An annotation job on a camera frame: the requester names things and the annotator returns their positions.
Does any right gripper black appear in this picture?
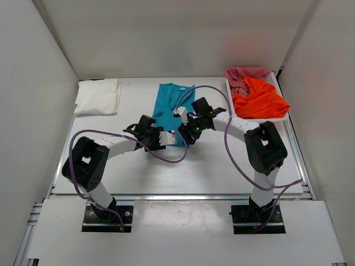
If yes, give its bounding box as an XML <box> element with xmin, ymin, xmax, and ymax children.
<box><xmin>177</xmin><ymin>115</ymin><xmax>205</xmax><ymax>146</ymax></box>

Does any teal polo shirt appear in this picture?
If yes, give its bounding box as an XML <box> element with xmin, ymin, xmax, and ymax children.
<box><xmin>153</xmin><ymin>83</ymin><xmax>195</xmax><ymax>131</ymax></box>

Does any white t shirt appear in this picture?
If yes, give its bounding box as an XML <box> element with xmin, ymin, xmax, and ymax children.
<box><xmin>74</xmin><ymin>78</ymin><xmax>121</xmax><ymax>116</ymax></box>

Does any orange shirt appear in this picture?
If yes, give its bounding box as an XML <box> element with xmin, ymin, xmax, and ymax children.
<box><xmin>232</xmin><ymin>76</ymin><xmax>290</xmax><ymax>119</ymax></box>

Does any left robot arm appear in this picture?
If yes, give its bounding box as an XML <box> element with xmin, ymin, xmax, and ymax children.
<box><xmin>62</xmin><ymin>115</ymin><xmax>176</xmax><ymax>222</ymax></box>

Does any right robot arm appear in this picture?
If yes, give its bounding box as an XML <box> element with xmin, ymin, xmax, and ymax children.
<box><xmin>174</xmin><ymin>98</ymin><xmax>288</xmax><ymax>222</ymax></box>

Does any pink shirt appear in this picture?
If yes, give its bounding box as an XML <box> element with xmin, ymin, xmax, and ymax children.
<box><xmin>224</xmin><ymin>66</ymin><xmax>274</xmax><ymax>97</ymax></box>

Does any white laundry basket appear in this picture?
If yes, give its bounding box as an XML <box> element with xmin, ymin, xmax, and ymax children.
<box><xmin>225</xmin><ymin>72</ymin><xmax>289</xmax><ymax>123</ymax></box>

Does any white front cover board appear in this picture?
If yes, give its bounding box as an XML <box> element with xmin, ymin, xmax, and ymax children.
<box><xmin>28</xmin><ymin>199</ymin><xmax>345</xmax><ymax>265</ymax></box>

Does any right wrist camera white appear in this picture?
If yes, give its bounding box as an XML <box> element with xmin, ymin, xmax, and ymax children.
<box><xmin>173</xmin><ymin>106</ymin><xmax>189</xmax><ymax>125</ymax></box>

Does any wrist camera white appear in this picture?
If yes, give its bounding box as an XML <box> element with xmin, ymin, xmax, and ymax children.
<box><xmin>159</xmin><ymin>131</ymin><xmax>177</xmax><ymax>146</ymax></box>
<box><xmin>173</xmin><ymin>106</ymin><xmax>189</xmax><ymax>125</ymax></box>

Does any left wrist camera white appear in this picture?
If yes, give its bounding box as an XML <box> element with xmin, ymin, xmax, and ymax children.
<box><xmin>159</xmin><ymin>131</ymin><xmax>177</xmax><ymax>146</ymax></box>

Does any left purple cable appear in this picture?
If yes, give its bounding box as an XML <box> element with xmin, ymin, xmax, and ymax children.
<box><xmin>68</xmin><ymin>129</ymin><xmax>189</xmax><ymax>232</ymax></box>

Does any purple cable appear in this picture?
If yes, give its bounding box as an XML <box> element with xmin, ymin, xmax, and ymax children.
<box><xmin>174</xmin><ymin>85</ymin><xmax>303</xmax><ymax>231</ymax></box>
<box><xmin>68</xmin><ymin>129</ymin><xmax>189</xmax><ymax>232</ymax></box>

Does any aluminium frame rail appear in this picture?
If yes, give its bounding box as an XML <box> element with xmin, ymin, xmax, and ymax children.
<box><xmin>45</xmin><ymin>193</ymin><xmax>314</xmax><ymax>201</ymax></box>

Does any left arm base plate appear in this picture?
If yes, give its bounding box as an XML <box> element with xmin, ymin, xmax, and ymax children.
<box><xmin>82</xmin><ymin>203</ymin><xmax>134</xmax><ymax>233</ymax></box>

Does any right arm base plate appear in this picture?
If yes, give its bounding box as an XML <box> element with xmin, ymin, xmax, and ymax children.
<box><xmin>229</xmin><ymin>205</ymin><xmax>286</xmax><ymax>234</ymax></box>

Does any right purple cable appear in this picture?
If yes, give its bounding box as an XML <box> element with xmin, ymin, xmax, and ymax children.
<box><xmin>174</xmin><ymin>85</ymin><xmax>303</xmax><ymax>231</ymax></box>

